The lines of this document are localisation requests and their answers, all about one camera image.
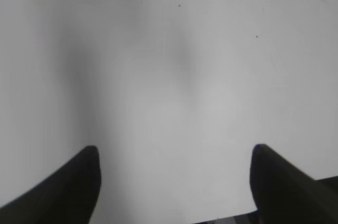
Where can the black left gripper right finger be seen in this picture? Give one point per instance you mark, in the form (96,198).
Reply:
(284,194)

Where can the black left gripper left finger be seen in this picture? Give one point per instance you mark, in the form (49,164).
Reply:
(69,195)

